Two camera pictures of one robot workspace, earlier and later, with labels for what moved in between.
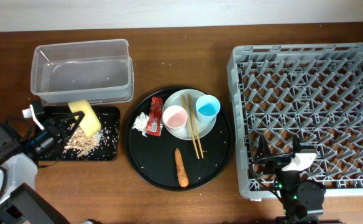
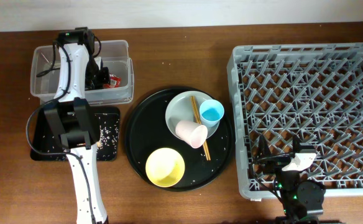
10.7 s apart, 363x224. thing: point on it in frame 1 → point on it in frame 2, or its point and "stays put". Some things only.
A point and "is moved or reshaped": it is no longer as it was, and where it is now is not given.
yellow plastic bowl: (89, 123) is moved or reshaped
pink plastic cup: (174, 117) → (192, 133)
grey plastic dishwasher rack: (329, 94) stays put
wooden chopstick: (191, 129) → (205, 142)
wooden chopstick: (195, 126) is moved or reshaped
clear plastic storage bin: (89, 72) stays put
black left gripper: (51, 125) → (105, 79)
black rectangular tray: (109, 148) stays put
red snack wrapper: (154, 124) → (115, 82)
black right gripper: (276, 162) stays put
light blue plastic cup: (207, 106) is moved or reshaped
